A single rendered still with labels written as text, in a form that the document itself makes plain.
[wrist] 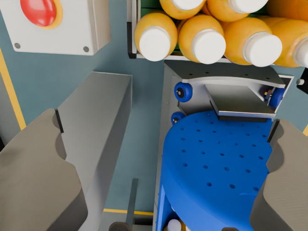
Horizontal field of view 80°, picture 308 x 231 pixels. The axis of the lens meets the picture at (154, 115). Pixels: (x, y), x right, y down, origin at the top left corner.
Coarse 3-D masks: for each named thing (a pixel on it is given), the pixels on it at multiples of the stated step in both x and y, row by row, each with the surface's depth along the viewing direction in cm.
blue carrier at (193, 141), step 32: (192, 128) 36; (224, 128) 37; (256, 128) 37; (192, 160) 29; (224, 160) 29; (256, 160) 29; (160, 192) 35; (192, 192) 24; (224, 192) 24; (256, 192) 24; (160, 224) 40; (192, 224) 25; (224, 224) 21
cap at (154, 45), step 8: (144, 32) 23; (152, 32) 22; (160, 32) 22; (144, 40) 23; (152, 40) 23; (160, 40) 23; (168, 40) 23; (144, 48) 23; (152, 48) 23; (160, 48) 23; (168, 48) 23; (144, 56) 24; (152, 56) 24; (160, 56) 24
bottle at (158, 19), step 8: (144, 16) 27; (152, 16) 25; (160, 16) 26; (168, 16) 27; (144, 24) 25; (152, 24) 25; (160, 24) 25; (168, 24) 25; (136, 32) 26; (168, 32) 25; (176, 32) 27; (136, 40) 26; (176, 40) 27
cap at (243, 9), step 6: (234, 0) 21; (240, 0) 20; (246, 0) 20; (252, 0) 20; (258, 0) 20; (264, 0) 20; (234, 6) 22; (240, 6) 21; (246, 6) 21; (252, 6) 21; (258, 6) 21; (246, 12) 21
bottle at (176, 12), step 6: (162, 0) 24; (168, 0) 23; (204, 0) 24; (162, 6) 26; (168, 6) 24; (174, 6) 23; (198, 6) 24; (168, 12) 26; (174, 12) 24; (180, 12) 24; (186, 12) 24; (192, 12) 24; (180, 18) 26; (186, 18) 26
